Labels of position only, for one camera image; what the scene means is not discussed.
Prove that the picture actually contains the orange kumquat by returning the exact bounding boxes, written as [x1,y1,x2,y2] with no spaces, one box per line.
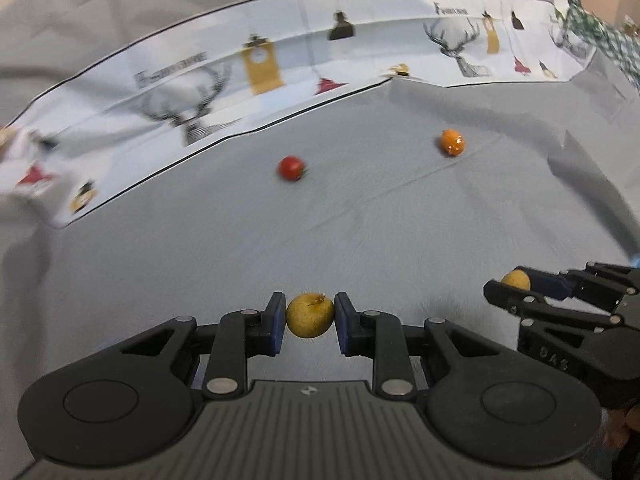
[439,129,466,157]

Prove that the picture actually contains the red cherry tomato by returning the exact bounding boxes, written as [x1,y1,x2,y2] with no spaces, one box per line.
[278,155,307,182]

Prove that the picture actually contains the yellow-green round fruit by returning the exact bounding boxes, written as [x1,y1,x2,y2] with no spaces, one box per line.
[286,292,334,338]
[500,269,532,290]

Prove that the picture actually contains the green checked cloth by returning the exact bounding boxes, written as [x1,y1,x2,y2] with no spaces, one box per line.
[562,0,639,90]

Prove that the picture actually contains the grey printed table cloth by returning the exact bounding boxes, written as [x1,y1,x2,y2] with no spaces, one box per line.
[1,0,639,479]

